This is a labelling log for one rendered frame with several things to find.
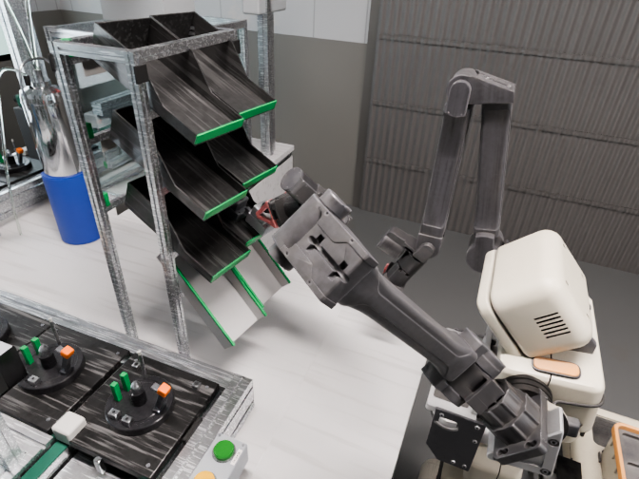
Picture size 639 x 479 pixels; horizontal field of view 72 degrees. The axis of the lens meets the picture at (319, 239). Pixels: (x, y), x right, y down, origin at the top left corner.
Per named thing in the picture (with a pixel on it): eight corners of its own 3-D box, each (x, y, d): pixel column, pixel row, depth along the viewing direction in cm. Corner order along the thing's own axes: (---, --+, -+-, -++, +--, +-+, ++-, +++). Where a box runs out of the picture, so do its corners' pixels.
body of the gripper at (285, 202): (267, 201, 101) (291, 198, 96) (295, 188, 108) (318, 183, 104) (277, 228, 102) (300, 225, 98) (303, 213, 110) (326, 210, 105)
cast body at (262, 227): (273, 230, 114) (282, 211, 110) (261, 237, 111) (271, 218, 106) (250, 209, 116) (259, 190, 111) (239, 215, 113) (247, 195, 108)
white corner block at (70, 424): (89, 429, 94) (85, 416, 91) (72, 448, 90) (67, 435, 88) (72, 421, 95) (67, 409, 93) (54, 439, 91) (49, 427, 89)
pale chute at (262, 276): (281, 287, 130) (291, 282, 127) (254, 312, 121) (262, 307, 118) (225, 208, 128) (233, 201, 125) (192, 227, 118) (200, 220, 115)
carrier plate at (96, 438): (220, 389, 103) (219, 383, 102) (151, 484, 84) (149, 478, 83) (136, 357, 110) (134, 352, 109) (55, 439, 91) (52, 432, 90)
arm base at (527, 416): (548, 453, 65) (547, 392, 74) (511, 416, 64) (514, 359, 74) (498, 466, 70) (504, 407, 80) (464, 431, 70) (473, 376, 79)
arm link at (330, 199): (292, 278, 54) (355, 217, 53) (260, 245, 54) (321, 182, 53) (324, 245, 97) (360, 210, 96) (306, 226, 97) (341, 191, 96)
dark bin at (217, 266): (248, 256, 108) (257, 237, 103) (210, 283, 99) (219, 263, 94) (167, 185, 112) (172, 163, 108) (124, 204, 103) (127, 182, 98)
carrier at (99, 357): (131, 355, 111) (121, 318, 104) (49, 436, 92) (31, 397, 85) (57, 328, 118) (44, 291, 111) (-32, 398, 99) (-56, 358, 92)
